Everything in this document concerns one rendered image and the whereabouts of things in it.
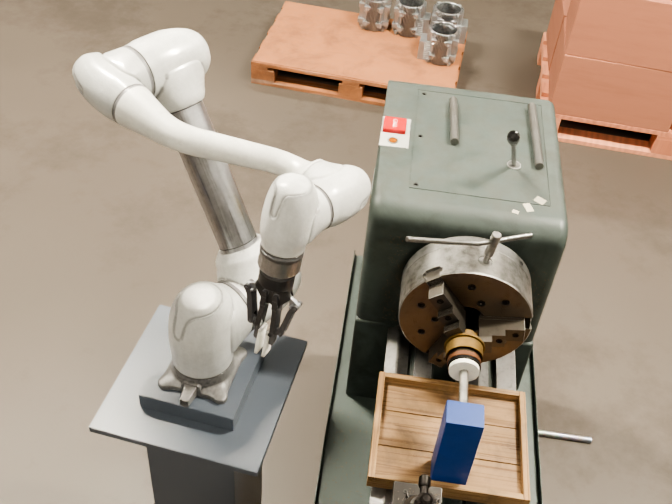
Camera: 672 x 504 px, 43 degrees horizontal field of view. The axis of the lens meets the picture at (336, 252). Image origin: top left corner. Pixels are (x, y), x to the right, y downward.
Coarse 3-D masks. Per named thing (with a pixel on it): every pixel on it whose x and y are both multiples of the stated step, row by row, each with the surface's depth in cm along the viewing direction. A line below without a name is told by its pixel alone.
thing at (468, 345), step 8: (456, 336) 190; (464, 336) 190; (472, 336) 189; (448, 344) 191; (456, 344) 189; (464, 344) 188; (472, 344) 188; (480, 344) 190; (448, 352) 190; (456, 352) 187; (464, 352) 187; (472, 352) 187; (480, 352) 188; (448, 360) 188; (480, 360) 188; (448, 368) 189; (480, 368) 188
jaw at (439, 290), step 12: (432, 276) 192; (432, 288) 191; (444, 288) 190; (432, 300) 190; (444, 300) 189; (456, 300) 193; (444, 312) 190; (456, 312) 191; (444, 324) 192; (456, 324) 190
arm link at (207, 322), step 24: (192, 288) 201; (216, 288) 202; (192, 312) 197; (216, 312) 198; (240, 312) 205; (192, 336) 198; (216, 336) 200; (240, 336) 208; (192, 360) 203; (216, 360) 205
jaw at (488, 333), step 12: (480, 312) 198; (480, 324) 195; (492, 324) 195; (504, 324) 194; (516, 324) 194; (528, 324) 197; (480, 336) 192; (492, 336) 192; (504, 336) 192; (516, 336) 195
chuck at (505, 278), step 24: (432, 264) 194; (456, 264) 191; (480, 264) 190; (504, 264) 193; (408, 288) 196; (456, 288) 192; (480, 288) 191; (504, 288) 190; (528, 288) 196; (408, 312) 199; (432, 312) 198; (504, 312) 195; (528, 312) 194; (408, 336) 205; (432, 336) 204
